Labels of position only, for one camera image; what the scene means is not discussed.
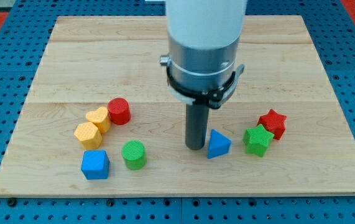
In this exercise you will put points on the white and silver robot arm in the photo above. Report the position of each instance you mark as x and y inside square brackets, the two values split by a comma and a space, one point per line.
[202, 42]

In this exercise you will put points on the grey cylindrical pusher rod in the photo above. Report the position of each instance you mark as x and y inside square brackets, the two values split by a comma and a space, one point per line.
[196, 126]

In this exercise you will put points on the blue triangle block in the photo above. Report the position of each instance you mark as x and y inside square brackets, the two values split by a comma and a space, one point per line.
[218, 144]

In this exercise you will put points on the red cylinder block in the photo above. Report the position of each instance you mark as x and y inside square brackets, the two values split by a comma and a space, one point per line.
[119, 111]

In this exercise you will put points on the green cylinder block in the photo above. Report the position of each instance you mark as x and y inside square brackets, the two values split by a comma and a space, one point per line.
[133, 153]

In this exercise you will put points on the yellow heart block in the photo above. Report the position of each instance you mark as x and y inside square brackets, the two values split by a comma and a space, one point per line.
[100, 118]

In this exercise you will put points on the wooden board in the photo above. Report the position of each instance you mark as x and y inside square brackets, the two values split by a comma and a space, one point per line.
[91, 60]

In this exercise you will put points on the green star block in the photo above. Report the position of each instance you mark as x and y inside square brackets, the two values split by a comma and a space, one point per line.
[257, 140]

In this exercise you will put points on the yellow hexagon block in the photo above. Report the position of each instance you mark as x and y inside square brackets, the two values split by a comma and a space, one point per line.
[88, 135]

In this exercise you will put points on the red star block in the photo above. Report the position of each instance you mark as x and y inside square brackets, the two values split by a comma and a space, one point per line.
[274, 122]

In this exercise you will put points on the blue cube block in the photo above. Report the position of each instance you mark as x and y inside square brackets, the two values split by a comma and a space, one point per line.
[95, 164]

